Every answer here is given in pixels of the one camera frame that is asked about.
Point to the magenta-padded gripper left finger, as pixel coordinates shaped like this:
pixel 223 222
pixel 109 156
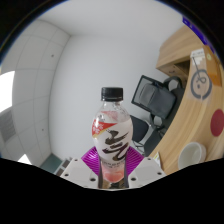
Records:
pixel 78 171

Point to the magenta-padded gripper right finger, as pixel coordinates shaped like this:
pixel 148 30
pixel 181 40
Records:
pixel 145 170

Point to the pink drink bottle black cap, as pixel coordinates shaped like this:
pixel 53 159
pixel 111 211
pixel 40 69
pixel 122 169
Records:
pixel 111 133

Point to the ceiling light panel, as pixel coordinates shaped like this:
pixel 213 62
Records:
pixel 6 90
pixel 23 159

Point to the grey mesh office chair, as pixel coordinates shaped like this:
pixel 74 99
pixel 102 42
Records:
pixel 155 100

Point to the ceiling air vent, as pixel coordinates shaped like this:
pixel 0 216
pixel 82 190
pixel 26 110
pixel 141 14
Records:
pixel 6 124

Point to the flat round red coaster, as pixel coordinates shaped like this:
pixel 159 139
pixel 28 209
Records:
pixel 217 122

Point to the wooden side desk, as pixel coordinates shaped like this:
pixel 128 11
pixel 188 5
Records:
pixel 178 50

